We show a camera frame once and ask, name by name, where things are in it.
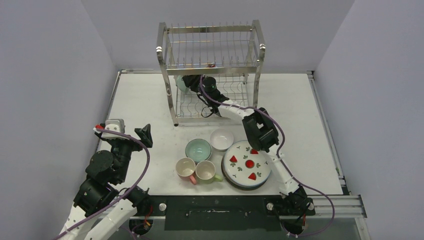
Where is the stainless steel dish rack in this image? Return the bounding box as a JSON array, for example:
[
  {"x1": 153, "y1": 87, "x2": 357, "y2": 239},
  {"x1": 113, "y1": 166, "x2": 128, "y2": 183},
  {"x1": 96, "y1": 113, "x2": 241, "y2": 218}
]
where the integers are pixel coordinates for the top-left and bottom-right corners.
[{"x1": 155, "y1": 19, "x2": 267, "y2": 127}]

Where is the celadon bowl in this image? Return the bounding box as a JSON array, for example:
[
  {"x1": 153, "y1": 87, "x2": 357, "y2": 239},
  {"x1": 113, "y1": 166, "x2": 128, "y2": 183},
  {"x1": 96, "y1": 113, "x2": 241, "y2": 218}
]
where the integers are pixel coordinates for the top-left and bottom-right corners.
[
  {"x1": 174, "y1": 75, "x2": 189, "y2": 95},
  {"x1": 184, "y1": 138, "x2": 212, "y2": 164}
]

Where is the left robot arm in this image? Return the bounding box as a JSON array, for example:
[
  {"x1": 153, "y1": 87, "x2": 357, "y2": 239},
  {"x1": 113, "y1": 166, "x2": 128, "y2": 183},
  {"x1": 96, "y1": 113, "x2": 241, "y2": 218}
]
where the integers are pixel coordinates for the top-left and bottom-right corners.
[{"x1": 56, "y1": 119, "x2": 153, "y2": 240}]

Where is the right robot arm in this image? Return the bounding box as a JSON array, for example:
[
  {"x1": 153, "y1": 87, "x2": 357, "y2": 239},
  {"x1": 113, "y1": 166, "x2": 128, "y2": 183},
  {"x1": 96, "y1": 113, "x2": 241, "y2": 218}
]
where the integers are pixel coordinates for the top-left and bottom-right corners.
[{"x1": 180, "y1": 75, "x2": 313, "y2": 237}]

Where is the strawberry pattern top plate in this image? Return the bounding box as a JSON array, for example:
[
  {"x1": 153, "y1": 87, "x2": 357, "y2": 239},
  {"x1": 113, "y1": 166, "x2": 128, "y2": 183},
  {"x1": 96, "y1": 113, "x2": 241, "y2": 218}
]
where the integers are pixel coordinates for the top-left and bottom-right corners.
[{"x1": 221, "y1": 140, "x2": 271, "y2": 187}]

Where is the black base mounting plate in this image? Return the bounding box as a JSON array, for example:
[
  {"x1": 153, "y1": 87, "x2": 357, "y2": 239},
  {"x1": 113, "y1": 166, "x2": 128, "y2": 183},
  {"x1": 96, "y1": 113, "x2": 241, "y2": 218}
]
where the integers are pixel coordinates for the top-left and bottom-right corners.
[{"x1": 128, "y1": 195, "x2": 316, "y2": 235}]

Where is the dark bottom plate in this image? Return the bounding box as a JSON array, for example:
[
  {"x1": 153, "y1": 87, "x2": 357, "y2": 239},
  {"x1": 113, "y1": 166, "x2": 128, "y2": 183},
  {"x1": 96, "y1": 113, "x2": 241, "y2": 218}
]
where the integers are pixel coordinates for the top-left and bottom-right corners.
[{"x1": 220, "y1": 165, "x2": 269, "y2": 191}]

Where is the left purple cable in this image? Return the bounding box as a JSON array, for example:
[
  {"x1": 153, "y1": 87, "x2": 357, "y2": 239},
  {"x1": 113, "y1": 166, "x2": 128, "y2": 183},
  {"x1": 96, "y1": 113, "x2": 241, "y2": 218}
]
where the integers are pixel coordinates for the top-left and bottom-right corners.
[{"x1": 52, "y1": 127, "x2": 151, "y2": 240}]

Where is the purple cable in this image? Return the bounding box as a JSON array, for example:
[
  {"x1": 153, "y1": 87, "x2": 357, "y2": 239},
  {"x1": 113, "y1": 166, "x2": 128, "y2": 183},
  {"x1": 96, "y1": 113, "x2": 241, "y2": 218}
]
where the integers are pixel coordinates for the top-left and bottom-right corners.
[
  {"x1": 198, "y1": 74, "x2": 336, "y2": 238},
  {"x1": 52, "y1": 127, "x2": 151, "y2": 240}
]

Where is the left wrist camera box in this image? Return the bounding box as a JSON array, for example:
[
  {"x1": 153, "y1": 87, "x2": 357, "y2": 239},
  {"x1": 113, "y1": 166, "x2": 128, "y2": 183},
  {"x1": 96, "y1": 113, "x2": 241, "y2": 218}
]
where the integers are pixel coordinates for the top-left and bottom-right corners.
[{"x1": 93, "y1": 118, "x2": 125, "y2": 141}]

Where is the pink handled cream mug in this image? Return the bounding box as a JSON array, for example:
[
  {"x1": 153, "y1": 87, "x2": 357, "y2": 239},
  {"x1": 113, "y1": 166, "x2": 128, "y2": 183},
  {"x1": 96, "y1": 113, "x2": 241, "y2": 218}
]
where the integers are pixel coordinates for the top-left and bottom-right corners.
[{"x1": 175, "y1": 157, "x2": 197, "y2": 185}]

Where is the green handled cream mug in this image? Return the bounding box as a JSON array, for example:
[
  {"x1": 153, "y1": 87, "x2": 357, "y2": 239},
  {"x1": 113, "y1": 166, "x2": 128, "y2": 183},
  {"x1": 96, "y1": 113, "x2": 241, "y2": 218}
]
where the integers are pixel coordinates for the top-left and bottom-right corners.
[{"x1": 195, "y1": 160, "x2": 224, "y2": 185}]

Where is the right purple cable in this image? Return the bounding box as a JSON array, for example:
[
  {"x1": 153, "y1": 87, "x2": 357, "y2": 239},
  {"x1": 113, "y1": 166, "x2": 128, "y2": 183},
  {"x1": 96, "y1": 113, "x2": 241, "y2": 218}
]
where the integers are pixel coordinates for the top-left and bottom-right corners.
[{"x1": 198, "y1": 74, "x2": 336, "y2": 238}]

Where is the aluminium right side rail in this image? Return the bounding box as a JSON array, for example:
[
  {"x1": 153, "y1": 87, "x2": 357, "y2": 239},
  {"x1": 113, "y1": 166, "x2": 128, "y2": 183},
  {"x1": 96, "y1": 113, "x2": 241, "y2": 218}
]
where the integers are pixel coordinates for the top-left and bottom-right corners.
[{"x1": 306, "y1": 70, "x2": 350, "y2": 195}]

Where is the aluminium rail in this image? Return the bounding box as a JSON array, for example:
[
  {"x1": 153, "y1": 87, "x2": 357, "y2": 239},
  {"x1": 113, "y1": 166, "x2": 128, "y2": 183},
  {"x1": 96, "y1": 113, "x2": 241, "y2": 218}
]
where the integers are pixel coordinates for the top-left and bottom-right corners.
[
  {"x1": 71, "y1": 194, "x2": 368, "y2": 220},
  {"x1": 306, "y1": 70, "x2": 350, "y2": 195}
]

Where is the aluminium front rail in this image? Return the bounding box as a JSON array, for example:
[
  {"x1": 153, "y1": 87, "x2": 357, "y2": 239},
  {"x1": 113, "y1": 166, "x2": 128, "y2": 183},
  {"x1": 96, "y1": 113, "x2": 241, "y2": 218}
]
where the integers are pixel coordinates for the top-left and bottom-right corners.
[{"x1": 71, "y1": 194, "x2": 368, "y2": 220}]

